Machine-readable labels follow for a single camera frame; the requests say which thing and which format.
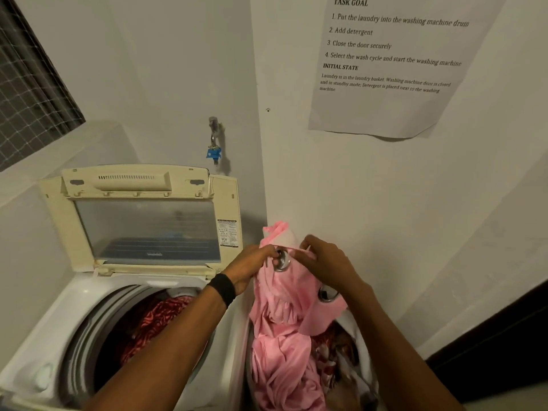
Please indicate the person's right hand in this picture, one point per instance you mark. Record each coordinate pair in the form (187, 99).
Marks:
(334, 265)

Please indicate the person's left hand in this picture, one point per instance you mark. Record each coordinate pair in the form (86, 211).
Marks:
(246, 268)

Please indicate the person's left fingers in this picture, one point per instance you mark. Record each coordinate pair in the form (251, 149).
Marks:
(268, 251)

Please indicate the person's right fingers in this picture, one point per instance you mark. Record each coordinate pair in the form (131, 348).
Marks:
(309, 245)

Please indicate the pink curtain with metal eyelets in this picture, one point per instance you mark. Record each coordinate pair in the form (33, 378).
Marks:
(278, 350)

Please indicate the person's left forearm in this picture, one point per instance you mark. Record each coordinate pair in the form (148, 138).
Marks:
(171, 350)

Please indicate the person's right forearm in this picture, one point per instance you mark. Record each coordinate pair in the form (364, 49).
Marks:
(385, 350)

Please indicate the white warning label sticker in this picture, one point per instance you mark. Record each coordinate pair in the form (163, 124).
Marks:
(227, 233)

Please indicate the black wristband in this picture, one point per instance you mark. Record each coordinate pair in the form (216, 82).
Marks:
(222, 290)

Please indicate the blue tap tag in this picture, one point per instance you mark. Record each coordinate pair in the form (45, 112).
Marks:
(213, 153)

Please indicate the floral red cloth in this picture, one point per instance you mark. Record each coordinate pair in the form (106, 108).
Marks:
(332, 359)

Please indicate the white laundry basket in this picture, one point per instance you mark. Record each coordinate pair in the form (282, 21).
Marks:
(364, 355)

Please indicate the cream washing machine lid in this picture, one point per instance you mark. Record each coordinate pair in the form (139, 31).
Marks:
(145, 222)

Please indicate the red patterned laundry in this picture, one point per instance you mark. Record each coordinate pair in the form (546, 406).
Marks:
(150, 323)

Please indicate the white printed paper sheet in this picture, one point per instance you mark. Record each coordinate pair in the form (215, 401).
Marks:
(402, 81)

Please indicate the white top-load washing machine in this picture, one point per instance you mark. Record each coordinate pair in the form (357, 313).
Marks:
(38, 338)

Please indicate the metal wall water tap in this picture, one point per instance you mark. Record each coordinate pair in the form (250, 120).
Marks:
(213, 128)

